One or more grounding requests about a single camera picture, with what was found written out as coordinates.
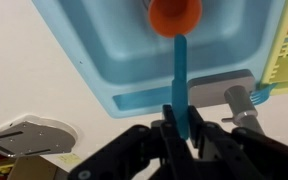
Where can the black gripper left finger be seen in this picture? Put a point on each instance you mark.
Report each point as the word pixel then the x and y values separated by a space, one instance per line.
pixel 134 150

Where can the gray toy faucet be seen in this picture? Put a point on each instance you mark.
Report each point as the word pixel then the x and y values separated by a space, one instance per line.
pixel 217 86

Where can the blue toy fork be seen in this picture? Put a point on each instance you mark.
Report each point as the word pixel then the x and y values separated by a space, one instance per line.
pixel 260 96

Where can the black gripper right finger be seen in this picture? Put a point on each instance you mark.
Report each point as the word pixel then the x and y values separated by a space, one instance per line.
pixel 250 150

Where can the orange toy mug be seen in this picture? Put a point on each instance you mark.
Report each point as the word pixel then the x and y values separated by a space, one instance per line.
pixel 174 16

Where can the light blue toy sink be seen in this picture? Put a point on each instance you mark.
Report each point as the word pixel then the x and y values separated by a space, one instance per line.
pixel 100 50

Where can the silver metal mounting plate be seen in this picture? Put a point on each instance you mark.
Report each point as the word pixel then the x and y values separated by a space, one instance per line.
pixel 30 136

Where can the yellow tape label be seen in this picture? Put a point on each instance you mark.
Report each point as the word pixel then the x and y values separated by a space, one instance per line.
pixel 69 158

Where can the yellow toy dish rack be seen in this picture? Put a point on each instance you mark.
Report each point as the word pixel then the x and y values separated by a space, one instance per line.
pixel 284 73

